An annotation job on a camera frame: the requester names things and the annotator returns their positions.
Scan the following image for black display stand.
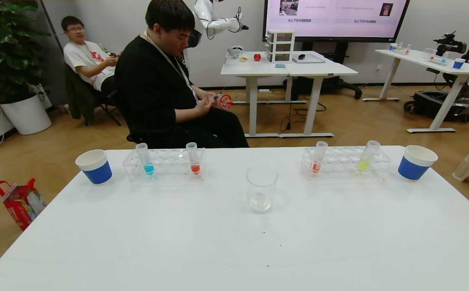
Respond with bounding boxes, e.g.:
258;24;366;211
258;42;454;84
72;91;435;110
283;42;362;100

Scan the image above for clear glass beaker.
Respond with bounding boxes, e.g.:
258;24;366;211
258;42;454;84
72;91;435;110
246;165;279;214

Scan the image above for blue white paper cup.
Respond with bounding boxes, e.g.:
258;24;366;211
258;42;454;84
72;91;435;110
75;149;113;186
398;145;438;181

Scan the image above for black office chair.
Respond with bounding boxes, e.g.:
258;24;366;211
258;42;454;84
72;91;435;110
107;89;150;145

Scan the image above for white plant pot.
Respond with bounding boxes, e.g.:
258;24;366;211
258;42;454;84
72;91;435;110
0;94;53;135

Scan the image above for white drawer organizer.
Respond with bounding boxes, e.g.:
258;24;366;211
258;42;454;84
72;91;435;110
266;29;296;63

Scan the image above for black floor cables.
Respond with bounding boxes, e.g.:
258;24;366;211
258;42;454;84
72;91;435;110
279;90;328;132

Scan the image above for grey tablet pad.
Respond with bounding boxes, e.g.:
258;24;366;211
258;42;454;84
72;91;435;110
292;54;326;64

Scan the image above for green potted plant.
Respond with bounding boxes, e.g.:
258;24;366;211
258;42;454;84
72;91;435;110
0;0;51;105

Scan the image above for yellow pigment test tube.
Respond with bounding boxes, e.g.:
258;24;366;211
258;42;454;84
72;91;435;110
357;140;381;172

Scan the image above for blue pigment test tube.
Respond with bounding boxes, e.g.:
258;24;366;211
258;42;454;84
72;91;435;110
135;143;155;176

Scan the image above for man in black shirt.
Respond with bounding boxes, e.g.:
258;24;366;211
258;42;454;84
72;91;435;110
114;0;249;149

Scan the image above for red pigment test tube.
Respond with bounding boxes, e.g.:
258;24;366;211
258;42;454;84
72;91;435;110
311;141;328;174
186;142;201;175

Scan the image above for dark folding chair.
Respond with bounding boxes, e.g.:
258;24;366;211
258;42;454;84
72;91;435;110
64;65;122;127

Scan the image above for man in white t-shirt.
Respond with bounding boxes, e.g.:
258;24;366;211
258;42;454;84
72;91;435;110
61;16;120;93

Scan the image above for red pink toy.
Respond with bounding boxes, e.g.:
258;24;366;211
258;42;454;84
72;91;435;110
208;94;234;111

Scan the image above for large wall display screen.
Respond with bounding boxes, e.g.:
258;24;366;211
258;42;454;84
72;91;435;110
262;0;411;43

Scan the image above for long white standing desk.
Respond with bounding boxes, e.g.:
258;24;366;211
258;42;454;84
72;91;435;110
362;49;469;133

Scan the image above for black camera rig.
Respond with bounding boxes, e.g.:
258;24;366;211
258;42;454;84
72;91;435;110
433;31;467;56

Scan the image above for red paper shopping bag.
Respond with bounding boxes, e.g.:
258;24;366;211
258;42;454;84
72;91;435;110
0;178;47;231

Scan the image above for clear plastic tube rack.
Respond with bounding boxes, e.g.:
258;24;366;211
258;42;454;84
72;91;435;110
122;148;206;182
301;146;392;180

